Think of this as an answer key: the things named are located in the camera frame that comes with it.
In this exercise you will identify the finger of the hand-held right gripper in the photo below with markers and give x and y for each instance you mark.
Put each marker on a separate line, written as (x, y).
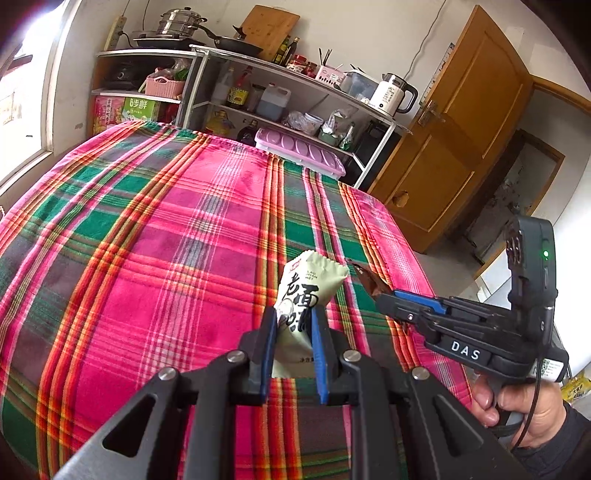
(415, 297)
(397, 309)

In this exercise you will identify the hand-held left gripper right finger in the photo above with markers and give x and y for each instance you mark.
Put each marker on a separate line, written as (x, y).
(321, 355)

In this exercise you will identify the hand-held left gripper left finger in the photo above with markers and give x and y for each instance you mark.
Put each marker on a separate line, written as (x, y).
(264, 364)

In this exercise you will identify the brown foil wrapper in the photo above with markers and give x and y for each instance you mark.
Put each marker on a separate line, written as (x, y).
(374, 281)

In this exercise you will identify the pale green snack wrapper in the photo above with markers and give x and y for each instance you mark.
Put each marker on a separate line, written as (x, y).
(300, 286)

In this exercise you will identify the person's right forearm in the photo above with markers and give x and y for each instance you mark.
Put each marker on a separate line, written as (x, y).
(554, 461)

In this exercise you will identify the person's right hand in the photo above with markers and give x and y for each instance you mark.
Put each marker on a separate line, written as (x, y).
(540, 406)

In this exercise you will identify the yellow packet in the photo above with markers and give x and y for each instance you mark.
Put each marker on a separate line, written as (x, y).
(577, 387)

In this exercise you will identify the black appliance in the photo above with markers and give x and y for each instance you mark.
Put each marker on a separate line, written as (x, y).
(374, 138)

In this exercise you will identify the pink plaid tablecloth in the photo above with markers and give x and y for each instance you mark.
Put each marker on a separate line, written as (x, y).
(138, 254)

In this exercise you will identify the wooden door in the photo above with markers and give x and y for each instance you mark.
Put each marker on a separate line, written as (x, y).
(461, 115)

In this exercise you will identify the green white food bags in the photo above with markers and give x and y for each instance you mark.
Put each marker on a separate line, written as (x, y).
(337, 129)

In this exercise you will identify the pink lid storage box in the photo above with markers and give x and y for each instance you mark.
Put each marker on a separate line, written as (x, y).
(300, 147)

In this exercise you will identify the white lidded jar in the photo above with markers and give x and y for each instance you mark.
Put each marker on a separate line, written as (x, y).
(313, 124)

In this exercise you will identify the white electric kettle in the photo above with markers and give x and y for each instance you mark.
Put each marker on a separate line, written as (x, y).
(388, 94)

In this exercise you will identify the crumpled clear plastic bag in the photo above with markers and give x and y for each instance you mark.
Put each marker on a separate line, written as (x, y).
(294, 121)

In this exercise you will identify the clear plastic container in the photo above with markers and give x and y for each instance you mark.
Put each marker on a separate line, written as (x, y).
(360, 85)

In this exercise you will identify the dark glass bottle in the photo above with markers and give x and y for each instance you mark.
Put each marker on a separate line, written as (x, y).
(247, 134)

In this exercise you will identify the pink utensil holder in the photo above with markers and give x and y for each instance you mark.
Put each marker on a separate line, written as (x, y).
(328, 76)

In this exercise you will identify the clear jug dark liquid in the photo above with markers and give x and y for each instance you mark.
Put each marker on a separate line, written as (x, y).
(274, 104)

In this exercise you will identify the yellow cooking oil bottle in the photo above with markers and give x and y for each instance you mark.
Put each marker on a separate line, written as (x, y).
(217, 124)

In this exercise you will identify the red lid jars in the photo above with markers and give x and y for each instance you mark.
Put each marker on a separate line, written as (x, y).
(302, 65)

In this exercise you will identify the yellow label sauce bottle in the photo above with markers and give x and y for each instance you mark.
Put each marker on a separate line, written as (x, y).
(239, 94)

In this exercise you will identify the dark sauce bottle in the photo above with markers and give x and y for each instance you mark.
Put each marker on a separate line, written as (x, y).
(293, 51)
(280, 53)

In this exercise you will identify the clear tall bottle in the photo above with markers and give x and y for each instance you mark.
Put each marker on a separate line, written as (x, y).
(221, 90)

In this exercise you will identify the white metal kitchen rack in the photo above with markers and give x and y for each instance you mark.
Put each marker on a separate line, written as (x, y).
(194, 92)

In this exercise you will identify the green white carton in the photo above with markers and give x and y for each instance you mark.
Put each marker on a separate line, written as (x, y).
(141, 110)

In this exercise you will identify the pink woven basket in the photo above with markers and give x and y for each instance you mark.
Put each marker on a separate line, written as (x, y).
(161, 87)

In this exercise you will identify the pink yellow carton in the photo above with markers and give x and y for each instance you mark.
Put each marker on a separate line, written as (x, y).
(107, 114)

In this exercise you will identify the wooden cutting board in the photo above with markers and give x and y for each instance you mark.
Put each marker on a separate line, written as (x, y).
(272, 27)

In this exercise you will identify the black frying pan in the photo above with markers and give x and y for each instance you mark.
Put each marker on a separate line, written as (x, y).
(238, 46)

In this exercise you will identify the black rice cooker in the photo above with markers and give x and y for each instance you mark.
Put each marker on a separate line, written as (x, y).
(122, 77)

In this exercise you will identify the small white metal rack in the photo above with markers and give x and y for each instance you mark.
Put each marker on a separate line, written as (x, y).
(147, 53)

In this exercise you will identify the black induction cooker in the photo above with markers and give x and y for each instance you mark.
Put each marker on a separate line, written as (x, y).
(152, 42)

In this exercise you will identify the steel steamer pot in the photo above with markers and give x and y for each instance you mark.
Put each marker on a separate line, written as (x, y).
(178, 23)

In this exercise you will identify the beige power strip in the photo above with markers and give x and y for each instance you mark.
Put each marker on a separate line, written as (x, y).
(114, 33)

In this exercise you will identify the window frame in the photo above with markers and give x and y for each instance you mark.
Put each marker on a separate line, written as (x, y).
(51, 138)

